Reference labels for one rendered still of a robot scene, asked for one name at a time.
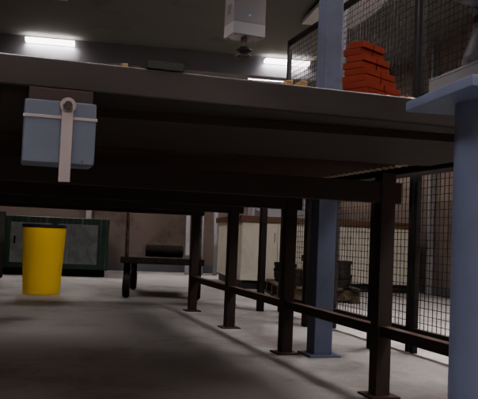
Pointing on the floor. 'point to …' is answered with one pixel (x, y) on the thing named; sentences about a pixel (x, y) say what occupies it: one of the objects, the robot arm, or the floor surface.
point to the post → (328, 216)
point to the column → (476, 233)
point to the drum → (42, 258)
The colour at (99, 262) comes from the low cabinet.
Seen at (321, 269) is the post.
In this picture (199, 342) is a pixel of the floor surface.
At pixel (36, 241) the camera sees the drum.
